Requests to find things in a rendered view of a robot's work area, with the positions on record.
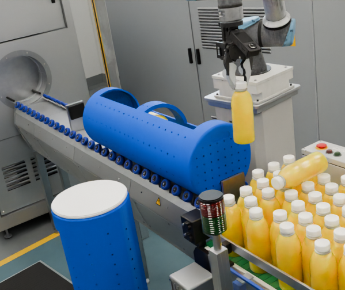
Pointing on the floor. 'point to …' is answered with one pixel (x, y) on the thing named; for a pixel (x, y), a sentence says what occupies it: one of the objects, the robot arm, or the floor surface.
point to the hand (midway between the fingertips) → (240, 84)
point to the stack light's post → (220, 268)
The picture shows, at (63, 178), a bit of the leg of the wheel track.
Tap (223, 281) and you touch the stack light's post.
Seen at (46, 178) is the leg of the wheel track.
